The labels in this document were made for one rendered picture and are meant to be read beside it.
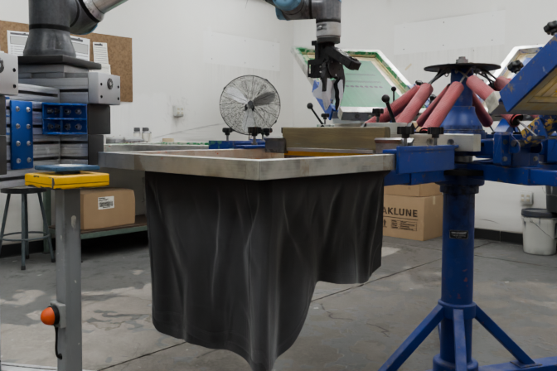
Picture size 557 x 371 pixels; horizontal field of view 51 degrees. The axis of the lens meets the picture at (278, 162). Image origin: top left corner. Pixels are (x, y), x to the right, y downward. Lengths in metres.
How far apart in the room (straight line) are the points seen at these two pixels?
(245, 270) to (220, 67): 5.31
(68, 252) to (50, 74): 0.68
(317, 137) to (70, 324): 0.87
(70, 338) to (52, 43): 0.89
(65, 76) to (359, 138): 0.87
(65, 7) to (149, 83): 4.07
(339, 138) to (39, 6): 0.96
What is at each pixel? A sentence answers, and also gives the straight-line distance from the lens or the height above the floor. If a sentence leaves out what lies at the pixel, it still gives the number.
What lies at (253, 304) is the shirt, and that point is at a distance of 1.31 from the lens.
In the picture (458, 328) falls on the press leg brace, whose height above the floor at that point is 0.29.
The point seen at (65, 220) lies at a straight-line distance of 1.33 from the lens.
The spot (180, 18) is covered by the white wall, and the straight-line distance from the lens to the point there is 6.26.
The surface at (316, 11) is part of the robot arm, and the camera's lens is 1.78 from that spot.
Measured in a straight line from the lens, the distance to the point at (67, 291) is 1.36.
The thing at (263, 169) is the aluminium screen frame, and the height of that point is 0.97.
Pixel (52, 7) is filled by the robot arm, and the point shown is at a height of 1.41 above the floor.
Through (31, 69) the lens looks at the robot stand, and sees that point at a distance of 1.88.
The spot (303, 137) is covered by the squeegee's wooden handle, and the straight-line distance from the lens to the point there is 1.80.
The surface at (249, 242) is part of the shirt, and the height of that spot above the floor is 0.81.
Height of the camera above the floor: 1.05
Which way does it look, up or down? 3 degrees down
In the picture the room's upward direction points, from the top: straight up
